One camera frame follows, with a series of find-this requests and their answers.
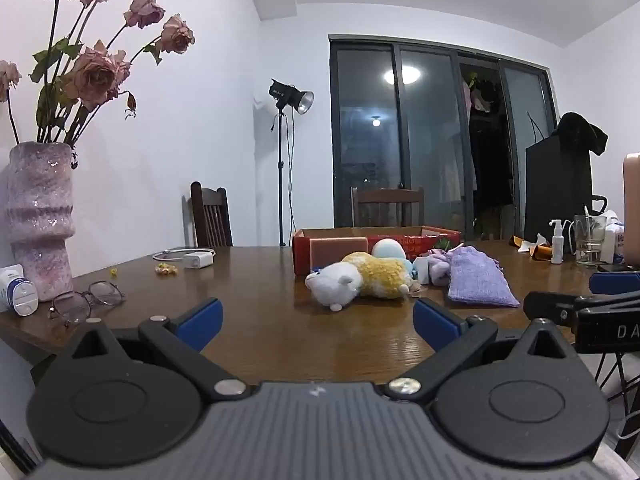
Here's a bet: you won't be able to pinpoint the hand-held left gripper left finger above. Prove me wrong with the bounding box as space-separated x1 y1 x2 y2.
62 298 248 402

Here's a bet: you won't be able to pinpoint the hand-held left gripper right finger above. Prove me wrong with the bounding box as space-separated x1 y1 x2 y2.
389 298 578 402

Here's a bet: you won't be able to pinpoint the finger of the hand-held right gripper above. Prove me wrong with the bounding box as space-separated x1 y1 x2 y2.
523 291 583 330
589 271 640 295

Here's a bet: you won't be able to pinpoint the purple satin cloth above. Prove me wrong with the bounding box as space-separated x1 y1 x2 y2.
427 247 456 288

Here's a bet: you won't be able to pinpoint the purple knitted pouch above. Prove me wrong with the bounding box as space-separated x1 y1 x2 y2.
446 245 521 308

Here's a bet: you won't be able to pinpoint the light blue plush toy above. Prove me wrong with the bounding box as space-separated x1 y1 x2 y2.
371 238 416 278

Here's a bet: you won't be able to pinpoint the white and yellow plush toy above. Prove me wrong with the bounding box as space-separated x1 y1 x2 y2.
305 251 413 313

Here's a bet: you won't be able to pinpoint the pink sponge block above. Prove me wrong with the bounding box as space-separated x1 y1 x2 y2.
309 238 369 274

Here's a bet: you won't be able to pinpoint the red cardboard box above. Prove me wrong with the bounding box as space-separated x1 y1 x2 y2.
291 226 462 277

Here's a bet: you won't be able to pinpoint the clear drinking glass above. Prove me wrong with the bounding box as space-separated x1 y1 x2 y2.
573 215 607 266

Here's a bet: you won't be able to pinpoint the white tissue pack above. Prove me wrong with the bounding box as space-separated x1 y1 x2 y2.
602 210 627 263

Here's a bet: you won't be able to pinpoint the white spray bottle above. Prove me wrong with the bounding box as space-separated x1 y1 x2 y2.
548 219 565 264

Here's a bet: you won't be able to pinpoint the orange and white wrapper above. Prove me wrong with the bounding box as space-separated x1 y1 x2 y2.
510 234 552 261

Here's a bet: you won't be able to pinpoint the dark wooden slatted chair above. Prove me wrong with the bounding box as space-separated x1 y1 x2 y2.
190 181 234 248
351 186 426 228

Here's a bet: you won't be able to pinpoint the black monitor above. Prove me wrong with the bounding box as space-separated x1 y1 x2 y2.
524 134 596 246

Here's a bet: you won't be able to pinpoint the thin-framed eyeglasses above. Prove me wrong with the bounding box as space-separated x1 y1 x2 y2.
49 281 126 328

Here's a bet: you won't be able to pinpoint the black garment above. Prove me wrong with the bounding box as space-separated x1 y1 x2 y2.
556 111 609 157

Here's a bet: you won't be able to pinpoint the white and blue small container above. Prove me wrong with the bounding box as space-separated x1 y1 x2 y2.
0 264 39 317

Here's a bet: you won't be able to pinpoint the pink speckled ceramic vase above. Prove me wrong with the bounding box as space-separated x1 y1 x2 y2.
6 142 77 302

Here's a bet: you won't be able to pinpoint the dark framed sliding glass door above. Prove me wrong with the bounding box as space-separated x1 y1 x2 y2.
328 35 558 241

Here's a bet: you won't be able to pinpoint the hanging pink clothes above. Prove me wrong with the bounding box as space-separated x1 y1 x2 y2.
462 72 501 113

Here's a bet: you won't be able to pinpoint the black studio light on stand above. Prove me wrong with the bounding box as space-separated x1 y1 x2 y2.
268 78 315 247

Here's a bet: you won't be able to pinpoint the dried pink roses bouquet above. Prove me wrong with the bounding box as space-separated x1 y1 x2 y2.
0 0 196 168

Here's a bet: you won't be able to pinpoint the black metal frame legs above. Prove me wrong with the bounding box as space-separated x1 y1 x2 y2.
595 352 640 411

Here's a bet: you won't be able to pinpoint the white charging cable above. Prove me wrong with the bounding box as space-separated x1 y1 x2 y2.
152 247 216 262

